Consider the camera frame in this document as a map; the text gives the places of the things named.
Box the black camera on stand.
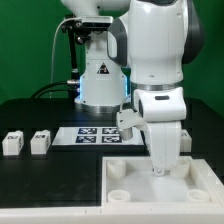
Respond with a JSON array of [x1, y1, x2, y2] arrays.
[[62, 16, 113, 45]]

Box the white L-shaped obstacle fixture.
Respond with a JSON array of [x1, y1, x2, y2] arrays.
[[198, 159, 224, 194]]

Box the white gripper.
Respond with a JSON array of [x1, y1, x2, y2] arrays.
[[133, 87, 186, 176]]

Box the white sheet with fiducial tags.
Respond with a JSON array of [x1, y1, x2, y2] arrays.
[[53, 127, 143, 146]]

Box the white square tabletop part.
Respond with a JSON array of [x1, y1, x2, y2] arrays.
[[102, 156, 224, 208]]

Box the black camera stand pole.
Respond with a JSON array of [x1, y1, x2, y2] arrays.
[[68, 30, 80, 99]]

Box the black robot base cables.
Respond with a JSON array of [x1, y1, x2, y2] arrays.
[[31, 79, 81, 99]]

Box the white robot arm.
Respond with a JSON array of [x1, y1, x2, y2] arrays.
[[61, 0, 203, 175]]

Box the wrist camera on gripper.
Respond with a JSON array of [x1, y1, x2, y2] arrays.
[[116, 109, 146, 141]]

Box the white camera cable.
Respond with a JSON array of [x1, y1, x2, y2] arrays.
[[49, 17, 76, 99]]

